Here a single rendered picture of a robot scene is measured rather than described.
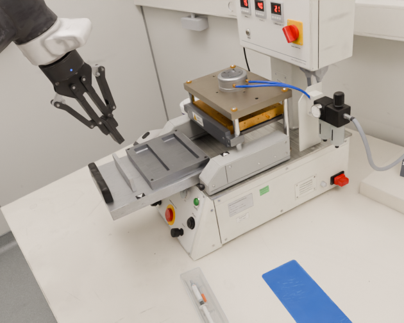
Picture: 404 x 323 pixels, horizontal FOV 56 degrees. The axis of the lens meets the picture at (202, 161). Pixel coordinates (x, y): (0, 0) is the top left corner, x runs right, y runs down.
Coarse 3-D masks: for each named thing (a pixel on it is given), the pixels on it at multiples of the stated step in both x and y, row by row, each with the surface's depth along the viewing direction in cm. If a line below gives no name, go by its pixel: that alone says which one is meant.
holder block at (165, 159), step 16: (144, 144) 109; (160, 144) 107; (176, 144) 109; (192, 144) 104; (144, 160) 104; (160, 160) 101; (176, 160) 99; (192, 160) 98; (208, 160) 98; (144, 176) 96; (160, 176) 94; (176, 176) 96
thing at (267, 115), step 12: (204, 108) 107; (264, 108) 101; (276, 108) 101; (216, 120) 101; (228, 120) 99; (240, 120) 98; (252, 120) 99; (264, 120) 101; (276, 120) 103; (240, 132) 99
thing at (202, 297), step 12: (180, 276) 96; (192, 276) 95; (204, 276) 95; (192, 288) 92; (204, 288) 92; (192, 300) 89; (204, 300) 89; (216, 300) 88; (204, 312) 86; (216, 312) 86
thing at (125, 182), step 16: (128, 160) 108; (112, 176) 102; (128, 176) 94; (192, 176) 97; (112, 192) 96; (128, 192) 95; (144, 192) 94; (160, 192) 94; (176, 192) 96; (112, 208) 91; (128, 208) 92
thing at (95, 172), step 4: (88, 164) 102; (92, 164) 101; (88, 168) 102; (92, 168) 100; (96, 168) 99; (92, 172) 98; (96, 172) 97; (92, 176) 103; (96, 176) 96; (100, 176) 96; (96, 180) 95; (100, 180) 94; (104, 180) 94; (100, 184) 93; (104, 184) 92; (100, 188) 92; (104, 188) 91; (108, 188) 91; (104, 192) 91; (108, 192) 91; (104, 196) 91; (108, 196) 92; (108, 200) 92; (112, 200) 93
